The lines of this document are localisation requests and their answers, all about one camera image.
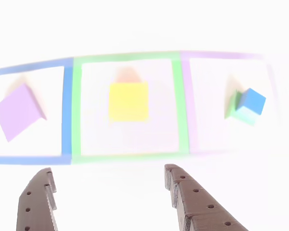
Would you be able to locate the blue square frame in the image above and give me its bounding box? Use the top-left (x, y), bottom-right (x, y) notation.
top-left (0, 57), bottom-right (74, 166)

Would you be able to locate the small blue cube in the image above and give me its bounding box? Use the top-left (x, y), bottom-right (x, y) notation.
top-left (236, 88), bottom-right (267, 116)

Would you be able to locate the purple square frame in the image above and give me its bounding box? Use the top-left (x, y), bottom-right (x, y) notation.
top-left (180, 50), bottom-right (279, 155)

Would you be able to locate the large purple block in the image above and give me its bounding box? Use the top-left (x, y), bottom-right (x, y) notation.
top-left (0, 83), bottom-right (48, 142)

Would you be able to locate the green square frame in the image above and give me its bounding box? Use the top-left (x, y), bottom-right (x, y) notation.
top-left (71, 51), bottom-right (190, 164)

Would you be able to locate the green cube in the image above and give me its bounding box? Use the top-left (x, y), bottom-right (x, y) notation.
top-left (224, 89), bottom-right (256, 126)

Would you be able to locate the orange block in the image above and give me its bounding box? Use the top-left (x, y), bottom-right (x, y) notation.
top-left (108, 81), bottom-right (150, 123)

